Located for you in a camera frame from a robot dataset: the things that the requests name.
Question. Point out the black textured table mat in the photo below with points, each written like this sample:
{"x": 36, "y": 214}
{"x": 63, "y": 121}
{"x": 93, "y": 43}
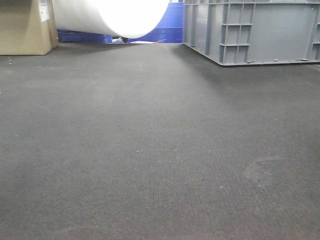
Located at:
{"x": 156, "y": 142}

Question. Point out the blue plastic bin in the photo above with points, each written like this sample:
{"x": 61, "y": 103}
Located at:
{"x": 169, "y": 30}

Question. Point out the white foam roll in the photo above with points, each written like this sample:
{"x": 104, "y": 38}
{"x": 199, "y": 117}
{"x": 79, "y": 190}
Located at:
{"x": 124, "y": 18}

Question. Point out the grey plastic crate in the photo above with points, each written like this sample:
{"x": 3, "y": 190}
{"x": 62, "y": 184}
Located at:
{"x": 253, "y": 32}

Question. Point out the brown cardboard box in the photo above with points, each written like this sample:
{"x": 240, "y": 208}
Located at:
{"x": 27, "y": 27}

